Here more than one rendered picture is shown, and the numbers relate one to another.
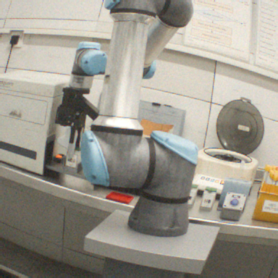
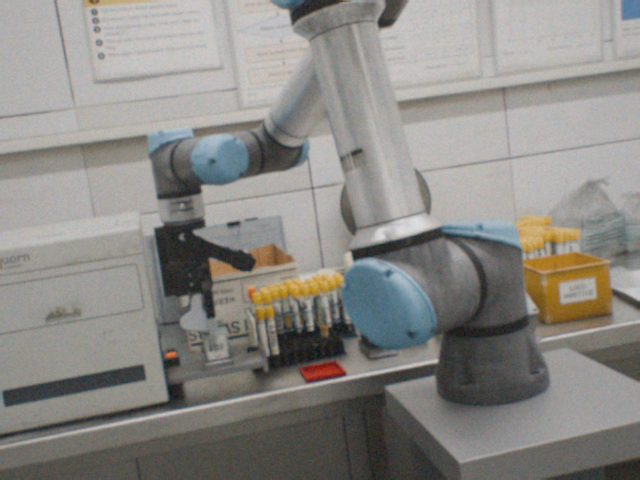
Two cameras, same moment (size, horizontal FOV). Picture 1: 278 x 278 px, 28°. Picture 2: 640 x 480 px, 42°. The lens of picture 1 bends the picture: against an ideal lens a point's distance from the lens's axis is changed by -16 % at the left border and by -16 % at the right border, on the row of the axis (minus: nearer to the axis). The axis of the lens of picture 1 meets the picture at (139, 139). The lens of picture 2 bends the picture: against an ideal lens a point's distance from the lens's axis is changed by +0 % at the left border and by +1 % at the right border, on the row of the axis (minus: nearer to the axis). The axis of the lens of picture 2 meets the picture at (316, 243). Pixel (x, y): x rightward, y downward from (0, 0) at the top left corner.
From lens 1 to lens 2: 0.73 m
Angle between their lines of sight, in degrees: 22
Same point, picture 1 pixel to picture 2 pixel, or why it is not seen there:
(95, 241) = (481, 461)
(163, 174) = (498, 283)
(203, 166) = not seen: hidden behind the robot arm
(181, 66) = not seen: hidden behind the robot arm
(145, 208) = (481, 355)
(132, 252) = (556, 448)
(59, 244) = not seen: outside the picture
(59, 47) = (17, 179)
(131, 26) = (363, 34)
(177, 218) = (536, 353)
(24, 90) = (68, 259)
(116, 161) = (440, 290)
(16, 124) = (72, 332)
